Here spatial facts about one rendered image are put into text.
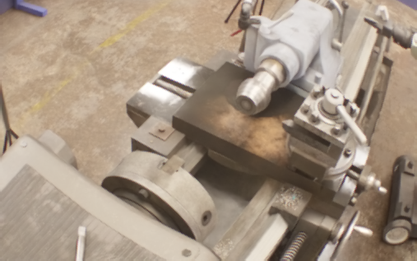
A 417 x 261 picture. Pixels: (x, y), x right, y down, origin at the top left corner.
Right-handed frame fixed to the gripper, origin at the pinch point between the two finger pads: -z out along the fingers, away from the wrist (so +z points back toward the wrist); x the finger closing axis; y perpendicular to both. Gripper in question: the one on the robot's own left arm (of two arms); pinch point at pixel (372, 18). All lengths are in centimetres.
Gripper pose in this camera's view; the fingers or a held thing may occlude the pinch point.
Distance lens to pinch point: 164.9
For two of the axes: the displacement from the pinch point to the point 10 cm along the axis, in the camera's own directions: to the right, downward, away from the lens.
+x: 5.2, -6.3, 5.7
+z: 8.5, 4.0, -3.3
